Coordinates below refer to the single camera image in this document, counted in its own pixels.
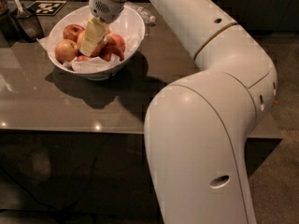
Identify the black white marker tag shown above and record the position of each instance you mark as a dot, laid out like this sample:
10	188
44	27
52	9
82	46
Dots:
46	7

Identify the black scoop with white handle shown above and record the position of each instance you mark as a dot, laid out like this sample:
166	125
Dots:
27	22

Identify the small red apple front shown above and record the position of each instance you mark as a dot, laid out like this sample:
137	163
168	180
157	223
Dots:
83	58

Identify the dark red apple back left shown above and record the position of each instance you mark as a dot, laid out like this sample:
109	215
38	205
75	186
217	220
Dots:
72	31

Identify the white bowl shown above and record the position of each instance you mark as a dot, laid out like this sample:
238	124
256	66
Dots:
130	28

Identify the large central orange apple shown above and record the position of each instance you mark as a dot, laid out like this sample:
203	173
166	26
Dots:
90	45

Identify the yellow-red apple left front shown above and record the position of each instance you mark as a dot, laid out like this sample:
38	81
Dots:
66	51

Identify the dark container left edge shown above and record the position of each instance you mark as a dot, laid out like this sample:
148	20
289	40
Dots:
8	29

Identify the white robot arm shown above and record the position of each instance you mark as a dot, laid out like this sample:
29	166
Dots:
196	128

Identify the red apple with sticker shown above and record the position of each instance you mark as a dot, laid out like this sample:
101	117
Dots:
115	40

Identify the clear plastic water bottle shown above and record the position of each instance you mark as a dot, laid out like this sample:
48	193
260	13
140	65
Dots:
145	14

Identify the red apple front right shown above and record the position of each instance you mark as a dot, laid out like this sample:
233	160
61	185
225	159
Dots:
108	52

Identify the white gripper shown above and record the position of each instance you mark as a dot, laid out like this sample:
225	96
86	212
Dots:
105	7

